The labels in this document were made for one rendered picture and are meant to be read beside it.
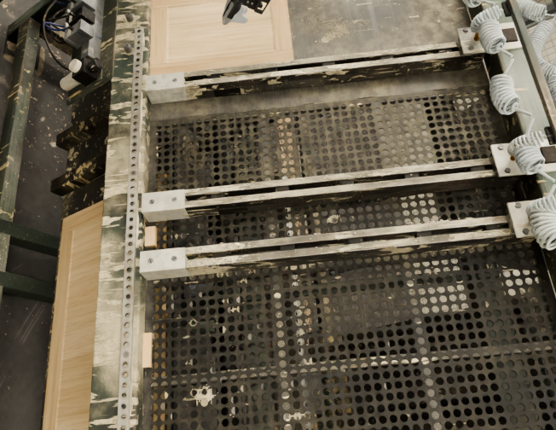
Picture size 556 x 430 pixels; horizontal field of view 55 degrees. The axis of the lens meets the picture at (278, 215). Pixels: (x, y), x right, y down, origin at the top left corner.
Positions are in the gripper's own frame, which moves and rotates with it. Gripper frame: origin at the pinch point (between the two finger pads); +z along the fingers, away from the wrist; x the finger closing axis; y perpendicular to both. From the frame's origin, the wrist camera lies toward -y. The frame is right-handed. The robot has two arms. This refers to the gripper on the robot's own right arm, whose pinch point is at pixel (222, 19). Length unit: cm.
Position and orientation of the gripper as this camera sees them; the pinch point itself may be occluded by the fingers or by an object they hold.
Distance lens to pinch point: 152.9
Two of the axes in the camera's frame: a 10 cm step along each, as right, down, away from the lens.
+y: 8.8, 1.7, 4.4
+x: -0.5, -8.9, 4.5
